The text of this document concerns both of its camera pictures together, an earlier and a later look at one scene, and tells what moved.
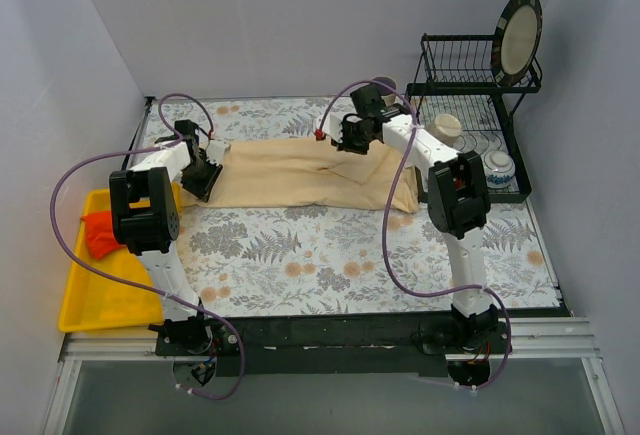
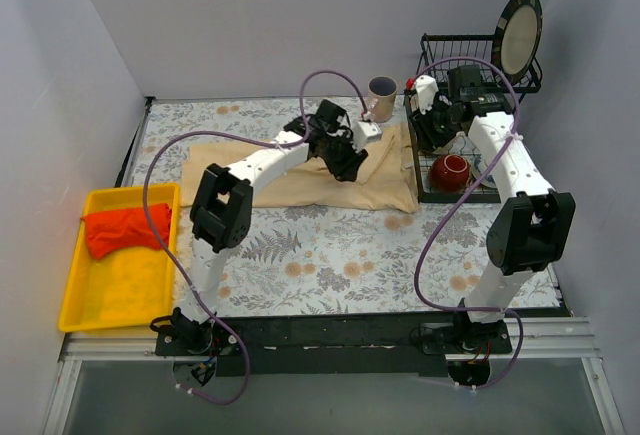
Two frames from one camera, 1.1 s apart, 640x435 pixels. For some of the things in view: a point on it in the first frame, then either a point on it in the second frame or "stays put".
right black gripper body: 355,140 → 426,128
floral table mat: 288,261 stays put
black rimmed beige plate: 517,39 stays put
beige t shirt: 297,173 stays put
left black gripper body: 203,181 → 343,156
